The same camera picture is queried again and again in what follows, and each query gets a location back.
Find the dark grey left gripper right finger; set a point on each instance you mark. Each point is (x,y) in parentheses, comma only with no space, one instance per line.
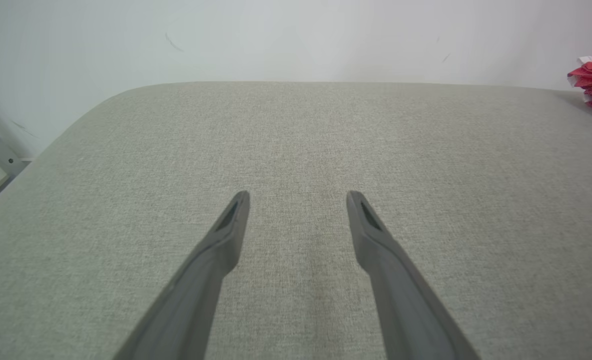
(406,305)

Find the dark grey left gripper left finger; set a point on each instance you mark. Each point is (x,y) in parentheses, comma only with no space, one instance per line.
(196,295)

